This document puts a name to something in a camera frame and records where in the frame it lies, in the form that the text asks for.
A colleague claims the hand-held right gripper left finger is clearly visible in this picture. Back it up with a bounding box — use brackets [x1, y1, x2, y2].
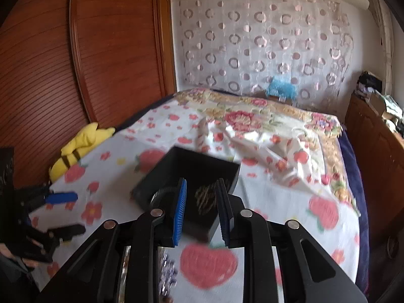
[36, 178, 188, 303]

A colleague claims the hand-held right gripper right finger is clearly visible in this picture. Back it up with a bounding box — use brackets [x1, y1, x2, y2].
[217, 178, 369, 303]

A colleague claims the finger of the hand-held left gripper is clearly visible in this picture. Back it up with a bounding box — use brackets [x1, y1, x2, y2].
[31, 223, 86, 250]
[17, 185, 79, 211]

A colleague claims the brown beaded bracelet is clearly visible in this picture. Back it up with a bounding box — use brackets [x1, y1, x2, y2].
[194, 181, 221, 213]

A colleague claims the black jewelry box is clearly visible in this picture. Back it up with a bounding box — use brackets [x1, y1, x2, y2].
[130, 146, 242, 244]

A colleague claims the crystal beaded bracelet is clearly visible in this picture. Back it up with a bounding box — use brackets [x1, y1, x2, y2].
[159, 248, 179, 297]

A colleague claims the person's left hand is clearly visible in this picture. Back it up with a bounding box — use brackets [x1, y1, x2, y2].
[0, 244, 37, 273]

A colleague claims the yellow striped plush toy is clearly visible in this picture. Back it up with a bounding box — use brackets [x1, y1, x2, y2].
[49, 122, 116, 182]

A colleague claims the strawberry printed white cloth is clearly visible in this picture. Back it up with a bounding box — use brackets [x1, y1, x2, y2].
[30, 101, 360, 303]

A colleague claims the floral blanket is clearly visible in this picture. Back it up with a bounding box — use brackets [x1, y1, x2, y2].
[172, 88, 362, 217]

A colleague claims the dark blue bed sheet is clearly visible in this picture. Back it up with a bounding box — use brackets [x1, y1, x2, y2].
[115, 93, 379, 295]

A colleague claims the wooden slatted wardrobe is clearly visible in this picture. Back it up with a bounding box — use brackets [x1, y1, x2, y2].
[0, 0, 177, 190]

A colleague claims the wooden cabinet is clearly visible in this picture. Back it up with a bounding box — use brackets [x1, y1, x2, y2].
[344, 95, 404, 259]

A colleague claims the round dark bowl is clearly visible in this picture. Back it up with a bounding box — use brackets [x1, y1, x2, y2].
[386, 236, 402, 258]

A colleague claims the circle patterned sheer curtain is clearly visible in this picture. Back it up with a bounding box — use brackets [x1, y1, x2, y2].
[172, 0, 354, 116]

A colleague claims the cardboard box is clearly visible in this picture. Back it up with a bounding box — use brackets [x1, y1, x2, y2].
[369, 91, 392, 115]

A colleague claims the dark clothes pile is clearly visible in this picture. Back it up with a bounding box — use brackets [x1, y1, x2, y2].
[358, 71, 383, 93]

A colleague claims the beige patterned window curtain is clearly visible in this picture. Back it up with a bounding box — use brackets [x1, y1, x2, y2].
[368, 0, 395, 95]

